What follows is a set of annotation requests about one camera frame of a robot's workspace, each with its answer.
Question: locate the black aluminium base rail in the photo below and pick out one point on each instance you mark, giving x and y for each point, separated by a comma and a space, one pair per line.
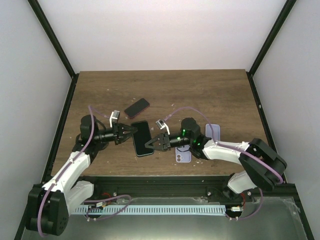
210, 187

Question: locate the black phone with red edge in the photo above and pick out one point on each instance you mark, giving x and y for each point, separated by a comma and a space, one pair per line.
136, 108

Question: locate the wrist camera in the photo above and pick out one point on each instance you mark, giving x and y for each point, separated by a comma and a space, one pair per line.
114, 118
162, 125

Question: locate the grey metal sheet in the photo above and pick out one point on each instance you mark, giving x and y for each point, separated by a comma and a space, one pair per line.
261, 218

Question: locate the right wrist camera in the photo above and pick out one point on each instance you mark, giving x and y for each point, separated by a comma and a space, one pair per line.
162, 125

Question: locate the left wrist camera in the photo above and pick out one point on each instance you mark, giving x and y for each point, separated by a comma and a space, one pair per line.
114, 118

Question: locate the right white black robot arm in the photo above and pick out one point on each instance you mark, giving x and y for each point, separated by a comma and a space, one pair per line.
263, 167

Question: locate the lilac phone case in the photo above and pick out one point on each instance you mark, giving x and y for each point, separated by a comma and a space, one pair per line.
182, 154

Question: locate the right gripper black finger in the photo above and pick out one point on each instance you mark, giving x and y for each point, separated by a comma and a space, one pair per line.
157, 147
154, 141

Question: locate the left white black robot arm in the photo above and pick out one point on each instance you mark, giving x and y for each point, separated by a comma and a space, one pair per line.
50, 205

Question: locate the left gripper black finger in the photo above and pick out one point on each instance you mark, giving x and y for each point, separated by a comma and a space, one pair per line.
127, 128
125, 135

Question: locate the left black frame post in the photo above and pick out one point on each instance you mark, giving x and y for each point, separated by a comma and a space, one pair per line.
43, 20

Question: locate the right black frame post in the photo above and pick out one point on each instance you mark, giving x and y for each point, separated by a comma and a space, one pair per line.
276, 27

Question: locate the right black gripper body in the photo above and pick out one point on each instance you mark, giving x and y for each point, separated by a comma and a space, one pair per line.
165, 138

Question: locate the black frame post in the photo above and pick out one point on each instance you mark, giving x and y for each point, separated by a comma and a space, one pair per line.
43, 20
276, 27

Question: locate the light blue slotted cable duct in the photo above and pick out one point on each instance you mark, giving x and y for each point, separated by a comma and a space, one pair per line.
202, 210

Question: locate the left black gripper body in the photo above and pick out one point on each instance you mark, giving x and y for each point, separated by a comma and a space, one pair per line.
117, 138

